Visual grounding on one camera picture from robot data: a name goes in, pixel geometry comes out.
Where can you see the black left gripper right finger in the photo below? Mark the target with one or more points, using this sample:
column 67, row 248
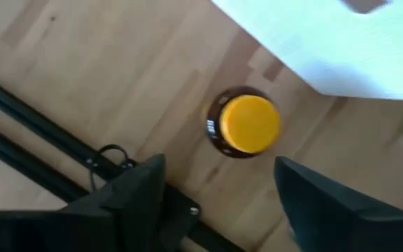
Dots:
column 327, row 217

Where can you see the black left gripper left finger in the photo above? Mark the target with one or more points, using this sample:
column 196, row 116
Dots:
column 138, row 203

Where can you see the white mesh plastic basket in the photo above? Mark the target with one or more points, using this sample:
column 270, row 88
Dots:
column 327, row 45

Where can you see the black aluminium table frame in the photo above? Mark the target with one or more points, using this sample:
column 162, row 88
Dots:
column 30, row 120

